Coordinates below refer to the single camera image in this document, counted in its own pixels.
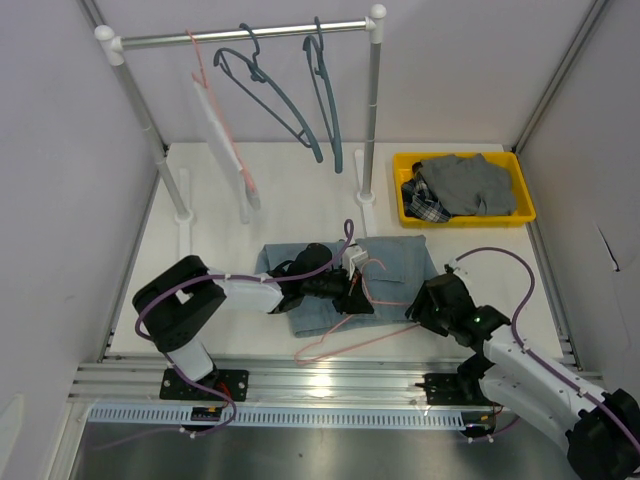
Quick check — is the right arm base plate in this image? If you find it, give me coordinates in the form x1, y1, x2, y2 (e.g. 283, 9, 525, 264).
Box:
415, 373, 492, 406

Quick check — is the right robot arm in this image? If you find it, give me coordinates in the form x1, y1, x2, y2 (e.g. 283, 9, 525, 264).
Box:
405, 273, 639, 479

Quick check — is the pink wire hanger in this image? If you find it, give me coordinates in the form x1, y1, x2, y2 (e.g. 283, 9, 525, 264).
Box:
186, 30, 258, 197

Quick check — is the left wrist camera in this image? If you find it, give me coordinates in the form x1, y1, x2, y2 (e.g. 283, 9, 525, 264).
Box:
342, 244, 369, 279

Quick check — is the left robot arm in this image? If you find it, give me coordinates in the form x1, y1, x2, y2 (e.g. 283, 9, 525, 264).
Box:
132, 243, 374, 400

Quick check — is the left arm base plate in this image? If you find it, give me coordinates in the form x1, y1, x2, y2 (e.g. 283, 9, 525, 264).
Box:
159, 369, 249, 402

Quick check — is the aluminium rail base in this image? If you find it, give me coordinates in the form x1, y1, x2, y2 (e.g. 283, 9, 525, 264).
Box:
67, 352, 614, 414

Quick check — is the teal hanger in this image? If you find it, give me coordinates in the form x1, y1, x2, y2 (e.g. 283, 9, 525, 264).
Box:
212, 23, 324, 163
302, 16, 343, 174

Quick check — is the silver clothes rack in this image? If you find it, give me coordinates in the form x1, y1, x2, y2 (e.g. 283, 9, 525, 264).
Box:
87, 2, 386, 269

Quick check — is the yellow plastic bin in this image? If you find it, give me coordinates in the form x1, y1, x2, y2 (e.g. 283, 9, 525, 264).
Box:
392, 152, 536, 229

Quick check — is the white slotted cable duct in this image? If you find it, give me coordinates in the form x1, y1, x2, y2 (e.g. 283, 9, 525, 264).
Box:
88, 403, 465, 431

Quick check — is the teal hanger right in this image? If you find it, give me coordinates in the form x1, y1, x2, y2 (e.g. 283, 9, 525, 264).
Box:
302, 16, 343, 174

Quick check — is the teal hanger left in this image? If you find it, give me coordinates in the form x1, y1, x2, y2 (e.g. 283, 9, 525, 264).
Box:
212, 23, 324, 163

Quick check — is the blue grey garment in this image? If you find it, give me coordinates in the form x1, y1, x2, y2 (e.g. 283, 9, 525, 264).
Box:
287, 235, 437, 338

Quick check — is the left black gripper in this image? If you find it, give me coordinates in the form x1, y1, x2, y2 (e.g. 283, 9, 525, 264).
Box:
302, 264, 373, 316

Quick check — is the white skirt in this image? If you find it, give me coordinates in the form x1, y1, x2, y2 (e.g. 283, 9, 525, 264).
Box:
193, 77, 261, 224

